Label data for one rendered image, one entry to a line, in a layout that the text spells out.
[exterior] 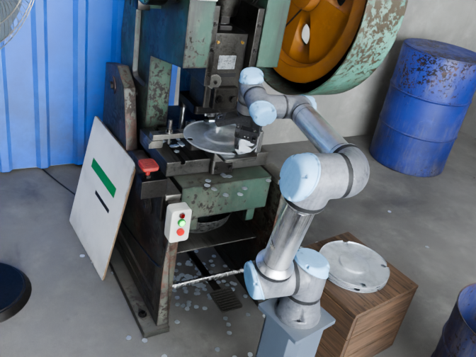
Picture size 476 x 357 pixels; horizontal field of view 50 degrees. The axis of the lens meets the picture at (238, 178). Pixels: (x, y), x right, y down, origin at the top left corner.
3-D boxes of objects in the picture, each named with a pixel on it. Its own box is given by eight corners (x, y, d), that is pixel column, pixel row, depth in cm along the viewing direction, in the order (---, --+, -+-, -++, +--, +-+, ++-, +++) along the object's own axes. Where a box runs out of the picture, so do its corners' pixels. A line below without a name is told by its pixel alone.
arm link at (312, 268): (329, 299, 159) (340, 266, 153) (290, 305, 154) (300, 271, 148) (312, 275, 169) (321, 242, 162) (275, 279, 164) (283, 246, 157)
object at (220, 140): (237, 120, 213) (237, 118, 213) (270, 151, 192) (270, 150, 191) (172, 123, 200) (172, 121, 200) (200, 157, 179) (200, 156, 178)
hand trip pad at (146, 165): (159, 185, 176) (160, 166, 172) (142, 188, 173) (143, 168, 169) (151, 176, 181) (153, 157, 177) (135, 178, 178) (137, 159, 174)
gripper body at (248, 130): (256, 146, 176) (259, 120, 167) (231, 140, 177) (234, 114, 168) (261, 132, 181) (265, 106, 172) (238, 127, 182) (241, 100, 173)
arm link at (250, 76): (244, 82, 155) (236, 66, 160) (241, 110, 163) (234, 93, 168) (268, 79, 156) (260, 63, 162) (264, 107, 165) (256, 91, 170)
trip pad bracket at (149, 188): (163, 222, 186) (168, 176, 177) (138, 227, 181) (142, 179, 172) (158, 213, 190) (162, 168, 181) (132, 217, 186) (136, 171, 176)
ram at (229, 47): (242, 110, 194) (256, 32, 180) (207, 112, 187) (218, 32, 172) (222, 93, 207) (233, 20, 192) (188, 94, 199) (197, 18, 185)
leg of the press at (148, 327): (170, 331, 210) (195, 135, 166) (143, 338, 204) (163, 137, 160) (106, 210, 276) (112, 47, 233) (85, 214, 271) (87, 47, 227)
